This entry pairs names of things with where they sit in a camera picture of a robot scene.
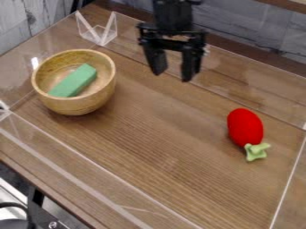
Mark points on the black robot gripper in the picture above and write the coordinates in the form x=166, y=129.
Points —
x=172, y=33

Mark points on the green rectangular block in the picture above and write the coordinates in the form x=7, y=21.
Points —
x=74, y=82

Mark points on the light wooden bowl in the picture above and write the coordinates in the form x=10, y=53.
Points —
x=54, y=70

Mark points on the red plush strawberry toy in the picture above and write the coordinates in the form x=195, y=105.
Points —
x=247, y=133

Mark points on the clear acrylic enclosure wall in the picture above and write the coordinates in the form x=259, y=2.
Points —
x=149, y=163

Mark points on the black table leg bracket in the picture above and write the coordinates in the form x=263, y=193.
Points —
x=44, y=218

